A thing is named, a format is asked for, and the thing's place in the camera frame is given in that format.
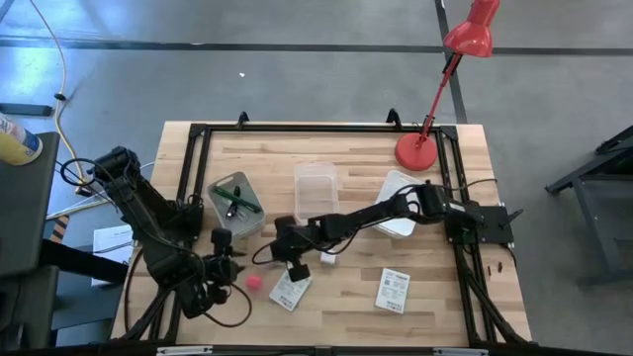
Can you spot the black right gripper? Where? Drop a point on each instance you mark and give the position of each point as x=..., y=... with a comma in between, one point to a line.
x=294, y=240

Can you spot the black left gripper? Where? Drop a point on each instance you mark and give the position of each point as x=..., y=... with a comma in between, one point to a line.
x=222, y=274

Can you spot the pink round toy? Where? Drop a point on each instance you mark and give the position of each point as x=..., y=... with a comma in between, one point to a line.
x=253, y=283

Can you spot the white power adapter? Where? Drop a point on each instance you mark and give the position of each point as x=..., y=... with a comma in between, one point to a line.
x=328, y=258

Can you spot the white card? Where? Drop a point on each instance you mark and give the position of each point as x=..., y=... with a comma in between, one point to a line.
x=289, y=295
x=393, y=292

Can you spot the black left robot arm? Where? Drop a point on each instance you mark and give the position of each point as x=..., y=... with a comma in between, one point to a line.
x=143, y=212

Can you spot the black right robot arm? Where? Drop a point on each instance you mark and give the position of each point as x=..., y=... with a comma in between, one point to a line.
x=376, y=212

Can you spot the grey plastic bin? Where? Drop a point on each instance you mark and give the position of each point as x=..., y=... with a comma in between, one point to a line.
x=247, y=225

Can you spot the clear plastic bin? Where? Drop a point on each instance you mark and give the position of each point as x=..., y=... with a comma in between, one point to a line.
x=316, y=193

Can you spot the white plastic bin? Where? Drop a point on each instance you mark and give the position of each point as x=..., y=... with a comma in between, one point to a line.
x=395, y=228

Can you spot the white paper sheet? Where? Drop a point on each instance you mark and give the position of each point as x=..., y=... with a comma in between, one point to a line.
x=111, y=237

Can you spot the red desk lamp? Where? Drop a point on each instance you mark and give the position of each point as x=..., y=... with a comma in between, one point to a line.
x=416, y=152

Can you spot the black yellow hazard tape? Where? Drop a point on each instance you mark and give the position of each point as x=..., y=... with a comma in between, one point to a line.
x=59, y=228

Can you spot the black cart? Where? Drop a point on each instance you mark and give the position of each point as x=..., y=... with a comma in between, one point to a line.
x=25, y=198

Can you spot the yellow blue canister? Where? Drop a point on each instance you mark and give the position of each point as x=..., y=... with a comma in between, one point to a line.
x=17, y=143

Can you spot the black floor plate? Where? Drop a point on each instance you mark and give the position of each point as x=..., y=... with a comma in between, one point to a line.
x=25, y=110

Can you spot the black metal side table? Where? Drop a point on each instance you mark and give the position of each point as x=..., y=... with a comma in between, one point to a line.
x=618, y=163

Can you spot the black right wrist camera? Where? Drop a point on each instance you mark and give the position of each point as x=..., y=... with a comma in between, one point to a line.
x=299, y=273

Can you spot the silver frame bracket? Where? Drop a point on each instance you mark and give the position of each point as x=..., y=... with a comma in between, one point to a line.
x=460, y=352
x=185, y=350

